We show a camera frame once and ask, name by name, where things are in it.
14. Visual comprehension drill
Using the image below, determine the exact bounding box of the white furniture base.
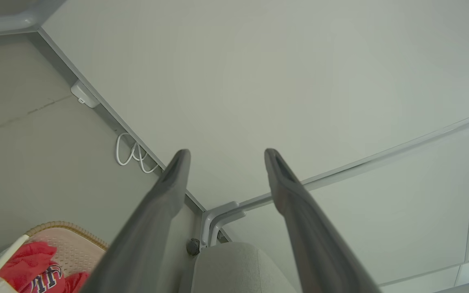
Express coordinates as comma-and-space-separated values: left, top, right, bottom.
0, 0, 66, 38

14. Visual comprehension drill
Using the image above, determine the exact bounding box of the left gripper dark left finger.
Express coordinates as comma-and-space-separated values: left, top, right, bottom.
81, 149, 191, 293

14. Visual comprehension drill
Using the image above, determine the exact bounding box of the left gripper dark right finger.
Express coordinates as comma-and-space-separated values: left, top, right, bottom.
264, 148, 381, 293

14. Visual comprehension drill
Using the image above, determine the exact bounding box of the grey corner trim bracket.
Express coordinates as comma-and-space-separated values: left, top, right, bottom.
201, 201, 246, 249

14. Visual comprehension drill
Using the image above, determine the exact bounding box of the white wall adapter box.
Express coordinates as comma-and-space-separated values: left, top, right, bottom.
70, 80, 101, 109

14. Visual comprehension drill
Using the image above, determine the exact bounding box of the red cloth garment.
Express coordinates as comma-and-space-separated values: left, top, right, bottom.
0, 241, 90, 293

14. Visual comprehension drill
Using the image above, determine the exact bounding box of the beige perforated laundry basket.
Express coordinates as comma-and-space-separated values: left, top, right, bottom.
0, 221, 109, 293

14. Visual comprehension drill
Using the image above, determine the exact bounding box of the white coiled cable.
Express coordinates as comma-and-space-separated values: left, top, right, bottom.
115, 132, 160, 174

